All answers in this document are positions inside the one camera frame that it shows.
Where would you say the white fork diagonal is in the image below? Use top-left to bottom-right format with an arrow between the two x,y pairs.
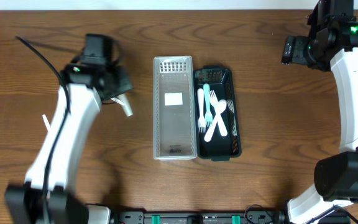
209,90 -> 227,137

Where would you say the clear plastic perforated basket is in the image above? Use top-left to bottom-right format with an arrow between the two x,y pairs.
154,55 -> 197,161

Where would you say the white fork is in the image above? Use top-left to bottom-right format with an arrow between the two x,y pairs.
197,88 -> 206,133

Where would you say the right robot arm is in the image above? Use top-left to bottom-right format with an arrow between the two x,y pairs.
275,1 -> 358,223

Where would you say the pale green plastic fork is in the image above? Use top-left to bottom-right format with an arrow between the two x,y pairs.
203,83 -> 213,127

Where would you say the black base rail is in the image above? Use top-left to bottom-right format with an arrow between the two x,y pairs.
85,203 -> 351,224

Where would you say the white spoon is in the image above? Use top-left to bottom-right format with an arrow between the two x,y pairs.
204,100 -> 227,142
42,114 -> 50,131
111,93 -> 133,117

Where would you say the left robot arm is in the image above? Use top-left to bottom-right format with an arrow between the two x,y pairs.
4,34 -> 133,223

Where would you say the black plastic perforated basket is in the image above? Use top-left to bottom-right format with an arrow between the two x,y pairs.
193,65 -> 242,161

